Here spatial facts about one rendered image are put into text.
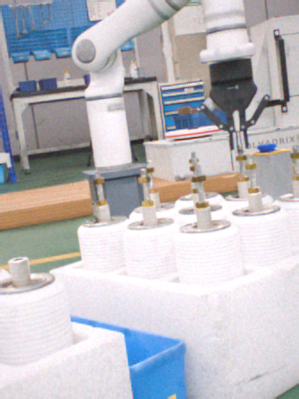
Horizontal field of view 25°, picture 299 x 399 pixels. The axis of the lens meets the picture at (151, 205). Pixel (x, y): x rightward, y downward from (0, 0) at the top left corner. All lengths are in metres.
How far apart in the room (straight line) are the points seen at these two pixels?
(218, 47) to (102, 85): 0.54
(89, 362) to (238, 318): 0.25
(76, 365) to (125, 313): 0.30
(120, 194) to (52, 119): 7.89
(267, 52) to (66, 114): 6.20
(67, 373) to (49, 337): 0.05
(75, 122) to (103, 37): 7.93
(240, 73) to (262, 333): 0.45
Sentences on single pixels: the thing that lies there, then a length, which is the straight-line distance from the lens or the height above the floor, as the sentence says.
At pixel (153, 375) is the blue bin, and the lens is 0.88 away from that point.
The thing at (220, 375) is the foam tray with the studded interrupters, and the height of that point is 0.07.
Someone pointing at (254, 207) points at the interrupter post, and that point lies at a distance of 1.04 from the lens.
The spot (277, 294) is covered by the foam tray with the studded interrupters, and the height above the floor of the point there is 0.15.
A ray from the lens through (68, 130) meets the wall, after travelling 9.49.
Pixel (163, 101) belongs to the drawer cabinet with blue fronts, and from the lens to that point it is 6.65.
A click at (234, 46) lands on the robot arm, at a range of 1.14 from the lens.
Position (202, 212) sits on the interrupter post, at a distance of 0.95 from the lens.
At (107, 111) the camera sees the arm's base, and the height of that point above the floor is 0.44.
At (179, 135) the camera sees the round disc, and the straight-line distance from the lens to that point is 3.35.
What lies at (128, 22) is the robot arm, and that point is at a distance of 1.57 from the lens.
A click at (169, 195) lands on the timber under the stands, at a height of 0.03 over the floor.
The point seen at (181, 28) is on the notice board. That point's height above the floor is 1.27.
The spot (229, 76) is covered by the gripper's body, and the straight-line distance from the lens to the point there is 1.17.
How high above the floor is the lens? 0.43
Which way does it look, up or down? 8 degrees down
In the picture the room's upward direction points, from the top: 8 degrees counter-clockwise
